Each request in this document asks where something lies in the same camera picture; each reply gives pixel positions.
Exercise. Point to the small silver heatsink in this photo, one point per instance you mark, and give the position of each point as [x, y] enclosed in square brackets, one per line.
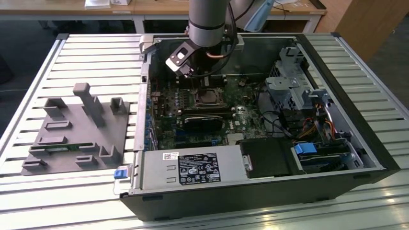
[235, 139]

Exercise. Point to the wooden desk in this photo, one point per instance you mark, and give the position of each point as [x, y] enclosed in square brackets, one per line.
[64, 12]

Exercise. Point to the CPU socket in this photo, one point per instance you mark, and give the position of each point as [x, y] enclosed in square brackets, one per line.
[193, 106]

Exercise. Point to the black rear port block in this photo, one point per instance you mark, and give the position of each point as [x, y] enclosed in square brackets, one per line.
[217, 81]

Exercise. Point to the blue disk carrier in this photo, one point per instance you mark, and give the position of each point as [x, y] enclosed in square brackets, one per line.
[305, 148]

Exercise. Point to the grey parts rack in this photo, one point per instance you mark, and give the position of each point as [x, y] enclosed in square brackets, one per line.
[80, 134]

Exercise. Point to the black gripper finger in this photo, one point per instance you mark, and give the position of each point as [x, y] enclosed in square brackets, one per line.
[201, 82]
[207, 81]

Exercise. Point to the black plastic shroud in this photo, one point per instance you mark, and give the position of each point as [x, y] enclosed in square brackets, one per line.
[267, 155]

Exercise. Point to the green RAM stick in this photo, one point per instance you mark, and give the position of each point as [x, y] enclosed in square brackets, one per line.
[73, 146]

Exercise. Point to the black graphics card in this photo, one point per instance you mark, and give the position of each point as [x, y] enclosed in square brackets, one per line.
[203, 123]

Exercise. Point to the green motherboard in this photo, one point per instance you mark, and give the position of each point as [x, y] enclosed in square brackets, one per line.
[249, 119]

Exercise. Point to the white box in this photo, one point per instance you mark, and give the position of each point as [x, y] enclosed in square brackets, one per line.
[96, 3]
[119, 2]

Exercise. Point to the silver drive cage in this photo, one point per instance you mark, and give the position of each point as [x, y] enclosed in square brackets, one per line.
[283, 91]

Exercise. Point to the blue case latch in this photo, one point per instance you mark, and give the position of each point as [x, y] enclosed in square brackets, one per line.
[119, 173]

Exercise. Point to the black RAM stick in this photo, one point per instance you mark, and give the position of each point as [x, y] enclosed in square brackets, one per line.
[203, 109]
[207, 113]

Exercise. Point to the silver power supply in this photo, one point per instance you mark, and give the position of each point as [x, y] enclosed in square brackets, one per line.
[159, 167]

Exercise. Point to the wooden cabinet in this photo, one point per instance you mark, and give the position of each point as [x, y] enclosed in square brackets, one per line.
[366, 24]

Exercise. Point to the silver CPU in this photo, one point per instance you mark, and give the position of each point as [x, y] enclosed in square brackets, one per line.
[209, 96]

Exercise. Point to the black PC case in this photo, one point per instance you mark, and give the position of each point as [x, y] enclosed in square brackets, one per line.
[255, 198]

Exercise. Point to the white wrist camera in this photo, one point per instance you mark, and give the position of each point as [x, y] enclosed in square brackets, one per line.
[178, 57]

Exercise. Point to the metal locking lever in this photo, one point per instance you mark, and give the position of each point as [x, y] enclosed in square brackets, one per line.
[223, 99]
[193, 85]

